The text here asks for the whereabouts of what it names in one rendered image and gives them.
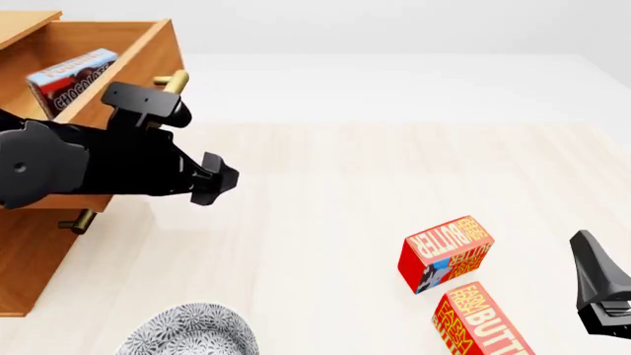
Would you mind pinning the red butter box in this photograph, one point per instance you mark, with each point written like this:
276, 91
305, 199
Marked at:
443, 255
485, 321

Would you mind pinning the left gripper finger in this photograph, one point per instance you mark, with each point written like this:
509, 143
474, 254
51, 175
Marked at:
223, 175
206, 193

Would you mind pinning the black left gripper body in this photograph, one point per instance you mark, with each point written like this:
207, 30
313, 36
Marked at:
143, 166

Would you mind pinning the chocolate pudding box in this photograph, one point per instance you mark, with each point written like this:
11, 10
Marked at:
69, 81

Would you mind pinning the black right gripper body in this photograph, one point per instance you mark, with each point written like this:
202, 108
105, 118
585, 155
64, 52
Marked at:
611, 318

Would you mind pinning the wooden drawer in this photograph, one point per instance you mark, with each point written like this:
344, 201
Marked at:
143, 55

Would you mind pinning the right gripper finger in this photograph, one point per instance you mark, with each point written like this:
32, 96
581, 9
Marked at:
594, 266

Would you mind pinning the wooden cabinet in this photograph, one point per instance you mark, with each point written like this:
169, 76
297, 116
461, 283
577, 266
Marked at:
29, 259

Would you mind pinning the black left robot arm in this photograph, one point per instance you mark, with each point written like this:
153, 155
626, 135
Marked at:
34, 162

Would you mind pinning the grey patterned bowl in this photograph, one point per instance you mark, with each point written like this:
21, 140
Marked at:
192, 333

